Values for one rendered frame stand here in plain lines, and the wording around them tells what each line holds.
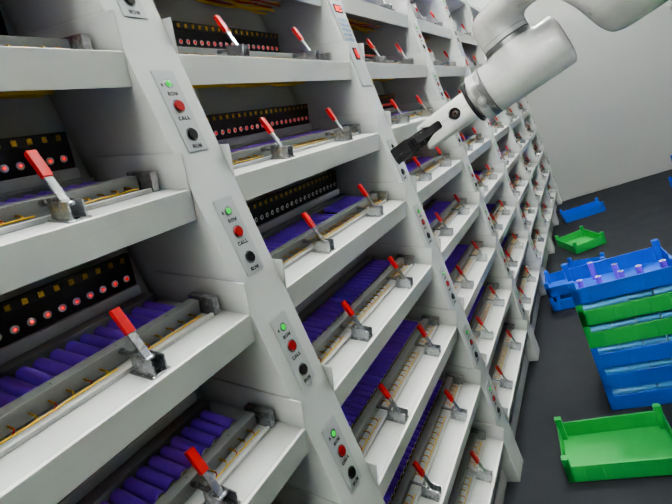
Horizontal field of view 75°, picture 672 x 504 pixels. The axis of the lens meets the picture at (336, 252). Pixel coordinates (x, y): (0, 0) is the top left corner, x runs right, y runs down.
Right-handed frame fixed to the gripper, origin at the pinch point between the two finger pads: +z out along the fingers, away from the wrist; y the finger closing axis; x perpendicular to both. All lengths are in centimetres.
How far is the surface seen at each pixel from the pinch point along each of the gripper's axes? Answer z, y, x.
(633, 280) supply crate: -15, 64, -69
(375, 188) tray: 24.5, 30.4, -2.3
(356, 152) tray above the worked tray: 16.4, 15.7, 7.4
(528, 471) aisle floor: 35, 34, -103
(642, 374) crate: -3, 63, -100
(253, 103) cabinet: 30.8, 11.2, 32.4
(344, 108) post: 19.4, 31.0, 20.9
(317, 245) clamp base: 21.1, -13.0, -6.0
